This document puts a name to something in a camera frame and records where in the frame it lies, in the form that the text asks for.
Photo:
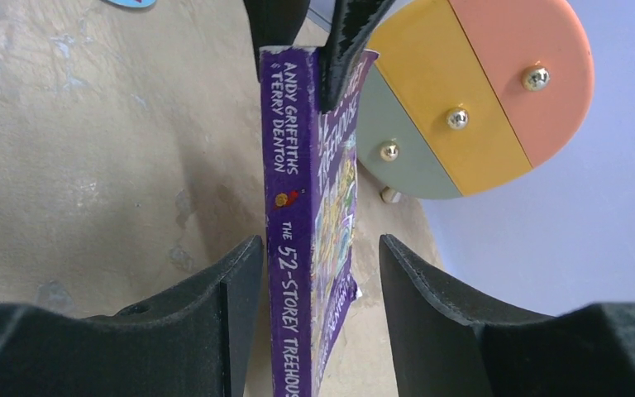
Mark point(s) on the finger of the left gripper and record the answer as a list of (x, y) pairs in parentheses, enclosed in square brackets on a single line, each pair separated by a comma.
[(353, 22), (274, 22)]

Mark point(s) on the round white drawer cabinet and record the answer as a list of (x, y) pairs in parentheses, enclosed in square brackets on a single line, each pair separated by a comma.
[(466, 96)]

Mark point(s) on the light blue packaged item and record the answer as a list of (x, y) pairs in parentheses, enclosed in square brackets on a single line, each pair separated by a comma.
[(133, 4)]

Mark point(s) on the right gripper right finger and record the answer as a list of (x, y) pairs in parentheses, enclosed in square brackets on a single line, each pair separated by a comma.
[(450, 339)]

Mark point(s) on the purple paperback book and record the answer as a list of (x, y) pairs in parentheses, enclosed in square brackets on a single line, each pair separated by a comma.
[(310, 174)]

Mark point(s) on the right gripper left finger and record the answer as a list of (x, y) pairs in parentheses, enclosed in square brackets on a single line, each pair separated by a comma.
[(192, 339)]

